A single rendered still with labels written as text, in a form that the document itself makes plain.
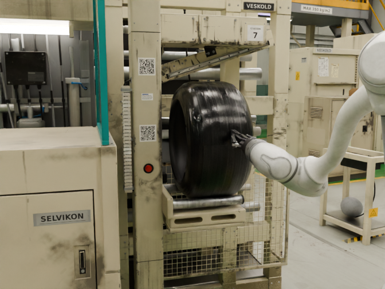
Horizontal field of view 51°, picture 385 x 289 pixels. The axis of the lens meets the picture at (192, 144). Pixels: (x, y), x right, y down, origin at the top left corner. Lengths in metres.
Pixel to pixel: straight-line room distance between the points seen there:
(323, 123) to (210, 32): 4.21
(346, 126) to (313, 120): 5.09
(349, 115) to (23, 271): 0.98
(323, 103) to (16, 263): 5.36
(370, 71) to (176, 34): 1.35
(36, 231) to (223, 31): 1.40
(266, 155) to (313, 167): 0.17
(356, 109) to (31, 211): 0.91
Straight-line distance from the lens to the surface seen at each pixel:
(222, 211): 1.85
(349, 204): 4.20
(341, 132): 1.23
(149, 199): 1.85
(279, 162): 1.28
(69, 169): 1.14
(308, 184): 1.39
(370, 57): 0.88
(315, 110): 6.24
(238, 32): 2.18
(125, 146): 1.80
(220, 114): 1.69
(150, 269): 1.97
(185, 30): 2.09
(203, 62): 2.24
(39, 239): 1.19
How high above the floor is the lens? 1.44
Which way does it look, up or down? 9 degrees down
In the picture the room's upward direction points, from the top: straight up
